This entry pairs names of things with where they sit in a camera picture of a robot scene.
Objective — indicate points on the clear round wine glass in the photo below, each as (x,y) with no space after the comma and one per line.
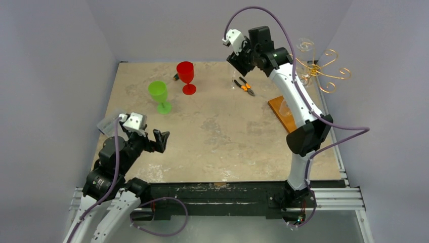
(305,50)

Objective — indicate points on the clear tall flute glass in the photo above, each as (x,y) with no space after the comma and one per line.
(233,76)

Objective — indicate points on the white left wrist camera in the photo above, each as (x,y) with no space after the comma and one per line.
(133,123)

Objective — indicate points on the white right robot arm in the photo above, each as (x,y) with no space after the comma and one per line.
(258,50)

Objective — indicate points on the clear plastic screw box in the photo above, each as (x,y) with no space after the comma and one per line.
(107,124)

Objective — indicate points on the wooden rack base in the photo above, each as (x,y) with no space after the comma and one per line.
(287,122)

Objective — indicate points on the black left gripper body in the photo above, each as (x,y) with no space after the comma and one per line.
(137,143)

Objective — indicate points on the green plastic goblet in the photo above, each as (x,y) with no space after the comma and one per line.
(158,92)

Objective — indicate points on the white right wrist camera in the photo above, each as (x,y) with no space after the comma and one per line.
(236,39)

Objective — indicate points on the clear champagne flute with label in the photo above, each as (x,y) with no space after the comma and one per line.
(284,109)

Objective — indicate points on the orange black pliers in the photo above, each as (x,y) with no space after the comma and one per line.
(244,86)

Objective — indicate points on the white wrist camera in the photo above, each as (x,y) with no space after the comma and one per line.
(133,123)
(236,39)

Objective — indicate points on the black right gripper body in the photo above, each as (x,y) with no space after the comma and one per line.
(237,61)

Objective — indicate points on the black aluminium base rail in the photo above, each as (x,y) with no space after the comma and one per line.
(269,199)

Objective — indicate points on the gold wire glass rack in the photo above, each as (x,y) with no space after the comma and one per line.
(309,73)

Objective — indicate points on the red plastic goblet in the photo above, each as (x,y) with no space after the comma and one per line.
(185,71)

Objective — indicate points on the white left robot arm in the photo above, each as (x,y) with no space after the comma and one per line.
(106,195)

